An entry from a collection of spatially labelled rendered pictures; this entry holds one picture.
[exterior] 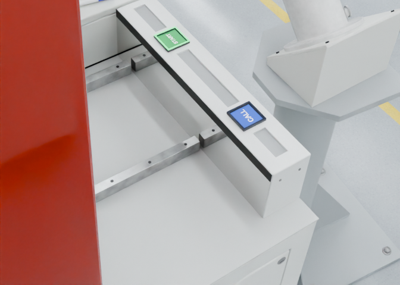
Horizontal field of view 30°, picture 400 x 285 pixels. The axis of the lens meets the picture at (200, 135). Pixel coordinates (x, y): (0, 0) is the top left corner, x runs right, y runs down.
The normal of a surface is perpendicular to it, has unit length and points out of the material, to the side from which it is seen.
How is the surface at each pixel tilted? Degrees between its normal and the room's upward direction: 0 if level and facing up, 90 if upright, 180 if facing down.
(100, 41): 90
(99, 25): 90
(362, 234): 0
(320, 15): 52
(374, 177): 0
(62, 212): 90
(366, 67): 90
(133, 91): 0
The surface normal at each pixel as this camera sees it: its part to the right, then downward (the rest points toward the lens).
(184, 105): -0.82, 0.41
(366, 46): 0.58, 0.64
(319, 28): -0.21, 0.26
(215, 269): 0.06, -0.65
